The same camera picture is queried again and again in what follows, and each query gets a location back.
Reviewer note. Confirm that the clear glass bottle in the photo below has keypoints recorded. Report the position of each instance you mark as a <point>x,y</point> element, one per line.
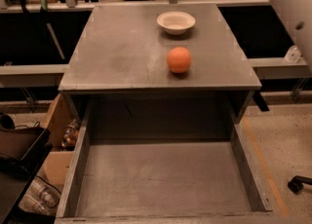
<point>293,54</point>

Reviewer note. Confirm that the orange fruit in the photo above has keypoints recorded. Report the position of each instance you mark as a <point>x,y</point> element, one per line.
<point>179,60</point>

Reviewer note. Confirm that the black bin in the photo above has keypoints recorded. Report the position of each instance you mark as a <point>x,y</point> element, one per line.
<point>22,152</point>

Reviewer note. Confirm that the cardboard box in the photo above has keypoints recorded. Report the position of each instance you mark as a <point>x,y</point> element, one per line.
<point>58,161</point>

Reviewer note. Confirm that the open grey top drawer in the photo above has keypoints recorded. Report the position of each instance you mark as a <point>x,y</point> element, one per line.
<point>161,161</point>

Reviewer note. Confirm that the grey cabinet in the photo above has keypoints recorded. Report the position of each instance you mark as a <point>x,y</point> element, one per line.
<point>121,64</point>

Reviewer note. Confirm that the white ceramic bowl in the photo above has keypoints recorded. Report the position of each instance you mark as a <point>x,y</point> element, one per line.
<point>176,23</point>

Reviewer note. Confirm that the black office chair caster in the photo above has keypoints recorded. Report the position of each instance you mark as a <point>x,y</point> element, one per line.
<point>297,182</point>

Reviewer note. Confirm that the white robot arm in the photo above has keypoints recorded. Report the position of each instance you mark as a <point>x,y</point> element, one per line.
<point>296,16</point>

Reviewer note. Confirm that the clear plastic bottles bag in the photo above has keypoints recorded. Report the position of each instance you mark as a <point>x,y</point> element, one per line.
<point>40,198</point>

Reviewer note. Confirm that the crushed cans pile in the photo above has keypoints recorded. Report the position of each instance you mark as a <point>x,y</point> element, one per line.
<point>70,135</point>

